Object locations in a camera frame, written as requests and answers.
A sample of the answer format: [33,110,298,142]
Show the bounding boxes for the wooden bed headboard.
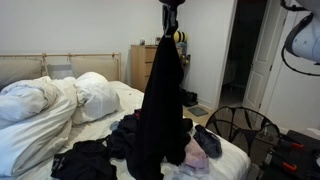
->
[0,53,121,89]

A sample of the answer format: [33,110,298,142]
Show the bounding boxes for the black clamp orange handles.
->
[261,131,320,180]

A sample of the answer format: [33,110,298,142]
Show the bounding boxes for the bee plush toy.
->
[174,31,187,43]

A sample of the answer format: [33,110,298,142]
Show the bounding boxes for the black garment middle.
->
[107,114,139,159]

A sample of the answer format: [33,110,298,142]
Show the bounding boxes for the pink garment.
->
[183,138,209,169]

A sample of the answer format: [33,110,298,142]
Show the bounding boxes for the dark blue garment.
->
[194,125,222,158]

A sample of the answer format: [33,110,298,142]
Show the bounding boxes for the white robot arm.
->
[159,0,320,77]

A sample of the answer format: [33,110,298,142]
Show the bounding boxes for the white pillow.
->
[72,72,120,125]

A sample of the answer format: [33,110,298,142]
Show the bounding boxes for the grey floor scale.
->
[188,107,208,117]

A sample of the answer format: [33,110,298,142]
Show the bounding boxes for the black garment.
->
[107,114,139,159]
[51,141,117,180]

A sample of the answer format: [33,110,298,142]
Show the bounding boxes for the white rumpled duvet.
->
[0,76,77,176]

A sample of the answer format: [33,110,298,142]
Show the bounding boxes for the black sweater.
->
[127,36,190,180]

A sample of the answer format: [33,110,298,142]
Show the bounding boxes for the white door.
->
[242,0,287,111]

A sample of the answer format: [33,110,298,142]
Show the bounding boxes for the black garment front left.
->
[51,141,117,180]

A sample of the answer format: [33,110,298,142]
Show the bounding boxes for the black bag on floor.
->
[182,89,197,107]

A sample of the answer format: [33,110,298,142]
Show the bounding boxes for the black mesh laundry basket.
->
[205,106,280,156]

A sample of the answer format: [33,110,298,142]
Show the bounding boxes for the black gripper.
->
[159,0,185,35]

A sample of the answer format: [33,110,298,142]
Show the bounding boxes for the wooden chest of drawers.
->
[131,45,183,92]

